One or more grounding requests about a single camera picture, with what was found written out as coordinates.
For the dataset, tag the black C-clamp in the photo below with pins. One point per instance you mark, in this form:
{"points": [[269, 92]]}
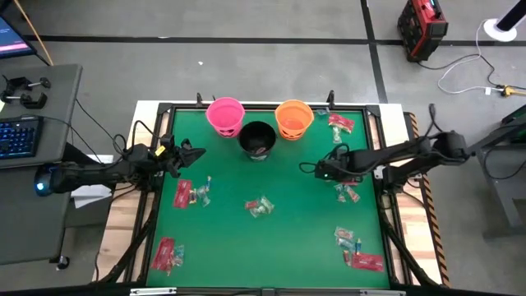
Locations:
{"points": [[29, 100], [18, 83]]}

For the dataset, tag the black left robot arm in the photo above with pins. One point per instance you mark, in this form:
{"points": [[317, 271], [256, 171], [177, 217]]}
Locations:
{"points": [[94, 177]]}

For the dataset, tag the black frame clamp post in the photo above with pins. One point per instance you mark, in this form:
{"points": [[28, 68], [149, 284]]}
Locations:
{"points": [[199, 99], [330, 98]]}

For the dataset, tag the red black power station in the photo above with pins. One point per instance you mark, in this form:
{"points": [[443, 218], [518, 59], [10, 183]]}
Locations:
{"points": [[423, 29]]}

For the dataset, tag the backlit black keyboard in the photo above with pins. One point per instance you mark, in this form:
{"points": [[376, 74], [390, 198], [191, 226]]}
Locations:
{"points": [[18, 137]]}

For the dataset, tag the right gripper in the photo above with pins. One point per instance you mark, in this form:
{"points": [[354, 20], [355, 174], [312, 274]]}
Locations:
{"points": [[333, 168]]}

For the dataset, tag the tower fan white base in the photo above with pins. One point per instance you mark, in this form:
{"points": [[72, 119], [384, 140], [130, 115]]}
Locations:
{"points": [[499, 29]]}

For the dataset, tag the small orange-brown candy bar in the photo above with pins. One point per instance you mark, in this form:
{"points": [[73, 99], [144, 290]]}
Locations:
{"points": [[192, 197]]}

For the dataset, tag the pink halloween bucket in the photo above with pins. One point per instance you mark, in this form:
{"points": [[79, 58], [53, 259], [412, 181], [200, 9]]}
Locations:
{"points": [[225, 117]]}

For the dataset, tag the silver bracket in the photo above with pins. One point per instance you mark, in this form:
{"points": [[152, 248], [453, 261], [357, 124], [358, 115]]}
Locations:
{"points": [[152, 291], [382, 292]]}

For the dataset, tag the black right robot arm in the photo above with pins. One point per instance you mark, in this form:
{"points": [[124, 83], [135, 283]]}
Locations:
{"points": [[390, 158]]}

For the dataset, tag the computer monitor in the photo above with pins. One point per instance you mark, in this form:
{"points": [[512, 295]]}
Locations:
{"points": [[12, 39]]}

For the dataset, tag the grey desk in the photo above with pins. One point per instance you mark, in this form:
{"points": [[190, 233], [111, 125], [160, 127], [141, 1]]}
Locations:
{"points": [[37, 230]]}

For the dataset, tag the green table mat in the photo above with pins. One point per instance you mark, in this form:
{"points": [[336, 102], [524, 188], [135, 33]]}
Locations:
{"points": [[287, 238]]}

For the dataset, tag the grey side table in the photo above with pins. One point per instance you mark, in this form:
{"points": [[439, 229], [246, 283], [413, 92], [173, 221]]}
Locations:
{"points": [[505, 185]]}

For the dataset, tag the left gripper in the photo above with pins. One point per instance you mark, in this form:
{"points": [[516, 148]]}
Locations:
{"points": [[166, 158]]}

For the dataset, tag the black computer mouse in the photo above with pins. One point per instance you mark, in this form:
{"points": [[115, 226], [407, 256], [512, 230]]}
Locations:
{"points": [[43, 181]]}

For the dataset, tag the orange halloween bucket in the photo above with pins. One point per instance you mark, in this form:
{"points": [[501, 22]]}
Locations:
{"points": [[293, 119]]}

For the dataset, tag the white paper sheet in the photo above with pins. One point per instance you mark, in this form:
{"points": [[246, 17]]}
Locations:
{"points": [[88, 194]]}

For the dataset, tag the black halloween bucket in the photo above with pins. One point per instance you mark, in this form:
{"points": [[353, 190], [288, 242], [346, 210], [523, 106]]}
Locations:
{"points": [[257, 137]]}

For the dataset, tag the black yellow hazard strip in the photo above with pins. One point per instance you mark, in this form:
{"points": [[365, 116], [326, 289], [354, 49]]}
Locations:
{"points": [[434, 230]]}

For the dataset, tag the black rig strut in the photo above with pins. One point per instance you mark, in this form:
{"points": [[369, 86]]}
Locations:
{"points": [[131, 251], [404, 255]]}

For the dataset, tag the small red candy bar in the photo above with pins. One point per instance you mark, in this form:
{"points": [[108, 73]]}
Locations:
{"points": [[346, 257]]}

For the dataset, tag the red candy clear wrapper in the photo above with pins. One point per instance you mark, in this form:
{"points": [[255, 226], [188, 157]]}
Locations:
{"points": [[250, 204], [344, 233], [352, 194]]}

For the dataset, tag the desk caster wheel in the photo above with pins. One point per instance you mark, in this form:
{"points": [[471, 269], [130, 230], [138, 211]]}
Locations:
{"points": [[62, 262]]}

